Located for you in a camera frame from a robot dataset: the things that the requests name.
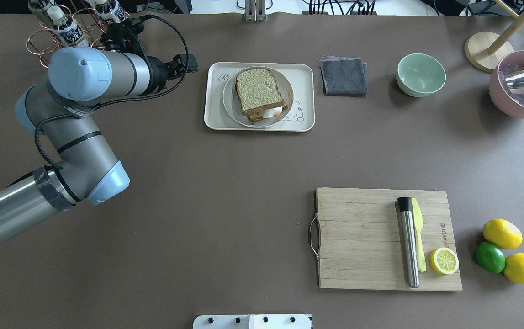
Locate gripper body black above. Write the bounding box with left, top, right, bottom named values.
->
left=147, top=54, right=198, bottom=94

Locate white round plate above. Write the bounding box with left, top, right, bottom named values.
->
left=222, top=65, right=294, bottom=129

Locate bread slice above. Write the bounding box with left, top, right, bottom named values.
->
left=246, top=107, right=286, bottom=125
left=235, top=68, right=286, bottom=115

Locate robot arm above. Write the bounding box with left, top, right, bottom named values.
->
left=0, top=47, right=198, bottom=244

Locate cream rabbit tray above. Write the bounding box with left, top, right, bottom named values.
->
left=204, top=62, right=315, bottom=132

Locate dark bottle lower left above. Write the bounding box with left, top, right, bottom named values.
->
left=95, top=0, right=126, bottom=26

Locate dark bottle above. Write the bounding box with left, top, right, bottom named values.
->
left=95, top=0, right=126, bottom=26
left=47, top=5, right=90, bottom=47
left=27, top=0, right=56, bottom=28

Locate dark bottle upper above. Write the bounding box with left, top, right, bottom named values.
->
left=47, top=5, right=90, bottom=47

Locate bread slice on plate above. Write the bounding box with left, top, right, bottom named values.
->
left=246, top=107, right=286, bottom=125

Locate fried egg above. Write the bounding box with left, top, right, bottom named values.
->
left=257, top=107, right=283, bottom=119

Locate dark bottle lower right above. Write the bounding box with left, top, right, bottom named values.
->
left=27, top=0, right=56, bottom=28

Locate grey folded cloth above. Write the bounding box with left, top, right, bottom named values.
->
left=319, top=56, right=368, bottom=96

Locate mint green bowl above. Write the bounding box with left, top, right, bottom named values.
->
left=396, top=53, right=446, bottom=97

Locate yellow plastic knife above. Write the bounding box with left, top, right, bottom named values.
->
left=411, top=197, right=427, bottom=272

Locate half lemon slice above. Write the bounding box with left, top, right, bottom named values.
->
left=429, top=247, right=460, bottom=275

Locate yellow lemon upper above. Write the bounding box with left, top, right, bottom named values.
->
left=482, top=218, right=523, bottom=249

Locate green lime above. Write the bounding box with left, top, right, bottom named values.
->
left=475, top=241, right=506, bottom=274

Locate copper wire bottle rack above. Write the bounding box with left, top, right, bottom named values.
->
left=26, top=0, right=129, bottom=68

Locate aluminium frame post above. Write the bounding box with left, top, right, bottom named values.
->
left=244, top=0, right=267, bottom=21

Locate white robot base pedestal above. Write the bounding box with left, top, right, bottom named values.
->
left=192, top=313, right=314, bottom=329

